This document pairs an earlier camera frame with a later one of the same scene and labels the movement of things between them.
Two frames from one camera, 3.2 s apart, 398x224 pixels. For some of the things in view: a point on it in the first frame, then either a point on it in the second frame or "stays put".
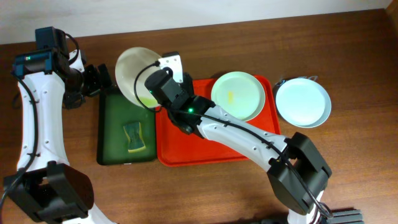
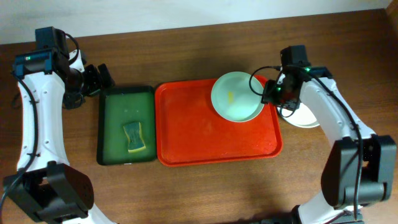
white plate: (129, 64) -> (286, 111)
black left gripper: (94, 81) stays put
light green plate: (240, 93) stays put
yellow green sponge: (135, 140) stays put
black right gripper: (188, 82) -> (270, 94)
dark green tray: (115, 112) stays put
